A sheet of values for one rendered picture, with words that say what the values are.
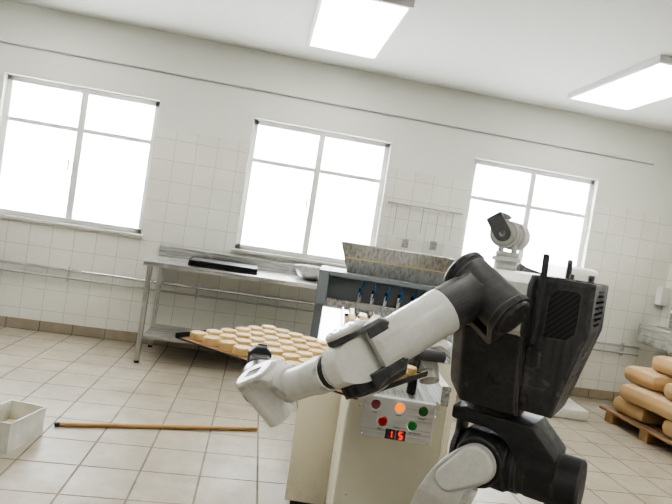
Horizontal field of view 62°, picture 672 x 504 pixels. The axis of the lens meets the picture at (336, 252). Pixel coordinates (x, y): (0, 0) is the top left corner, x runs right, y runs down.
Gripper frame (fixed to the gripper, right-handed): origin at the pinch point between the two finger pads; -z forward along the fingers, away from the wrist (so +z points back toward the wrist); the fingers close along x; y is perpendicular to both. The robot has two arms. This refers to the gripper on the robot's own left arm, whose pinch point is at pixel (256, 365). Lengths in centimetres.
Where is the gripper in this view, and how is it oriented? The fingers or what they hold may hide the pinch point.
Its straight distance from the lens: 144.2
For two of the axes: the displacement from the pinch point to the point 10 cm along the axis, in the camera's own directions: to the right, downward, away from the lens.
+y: -9.7, -1.5, -2.2
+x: 1.6, -9.9, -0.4
